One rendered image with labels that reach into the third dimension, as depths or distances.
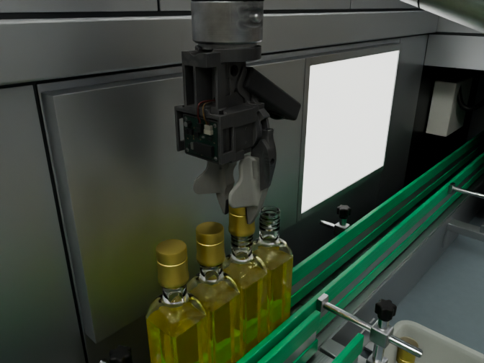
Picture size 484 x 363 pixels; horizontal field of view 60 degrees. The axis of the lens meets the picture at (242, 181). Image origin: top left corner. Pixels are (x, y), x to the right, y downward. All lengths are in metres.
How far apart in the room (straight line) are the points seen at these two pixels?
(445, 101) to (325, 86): 0.74
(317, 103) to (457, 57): 0.63
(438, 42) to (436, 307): 0.75
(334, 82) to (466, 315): 0.62
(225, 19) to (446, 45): 1.04
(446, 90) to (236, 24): 1.18
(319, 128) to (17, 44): 0.59
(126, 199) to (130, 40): 0.20
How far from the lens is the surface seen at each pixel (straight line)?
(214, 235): 0.49
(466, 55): 1.40
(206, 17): 0.44
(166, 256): 0.46
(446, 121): 1.56
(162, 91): 0.57
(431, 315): 1.10
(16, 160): 0.52
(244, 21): 0.44
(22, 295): 0.59
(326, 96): 0.89
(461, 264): 1.32
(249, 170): 0.49
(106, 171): 0.54
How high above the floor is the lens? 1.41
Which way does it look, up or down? 23 degrees down
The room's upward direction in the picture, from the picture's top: straight up
